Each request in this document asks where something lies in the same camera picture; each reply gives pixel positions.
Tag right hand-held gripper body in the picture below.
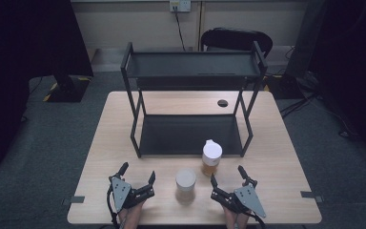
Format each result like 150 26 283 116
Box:
210 182 267 219

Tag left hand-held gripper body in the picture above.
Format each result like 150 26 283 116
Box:
108 174 156 214

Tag glass jar with spouted white lid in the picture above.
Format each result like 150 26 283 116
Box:
201 138 224 177

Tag black metal two-tier rack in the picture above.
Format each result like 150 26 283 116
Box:
120 40 269 159

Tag person's right hand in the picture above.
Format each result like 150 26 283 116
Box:
221 204 252 229

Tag person's left hand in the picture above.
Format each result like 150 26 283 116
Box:
117 200 146 229

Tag black stand base with yellow tape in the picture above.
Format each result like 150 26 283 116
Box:
42 74 92 104

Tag black chair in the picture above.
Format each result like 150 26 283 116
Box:
200 27 274 59

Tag black equipment stand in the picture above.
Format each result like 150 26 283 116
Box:
263 0 330 100

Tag dark curtain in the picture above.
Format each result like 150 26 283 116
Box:
314 0 366 160
0 0 94 175

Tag left hand-held gripper cable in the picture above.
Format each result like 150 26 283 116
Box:
106 185 122 229

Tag hand-held gripper cable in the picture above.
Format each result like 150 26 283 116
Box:
249 212 267 229
106 185 122 229

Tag right hand-held gripper cable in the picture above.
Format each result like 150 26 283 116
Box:
249 212 267 229

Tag grey table edge bracket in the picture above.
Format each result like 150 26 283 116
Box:
61 196 86 206
299 190 325 204

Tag black floor cables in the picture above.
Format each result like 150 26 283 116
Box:
278 90 361 141

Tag black wall socket cable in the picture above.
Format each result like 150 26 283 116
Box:
172 5 187 52

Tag white wall socket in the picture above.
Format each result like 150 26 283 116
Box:
169 0 193 13

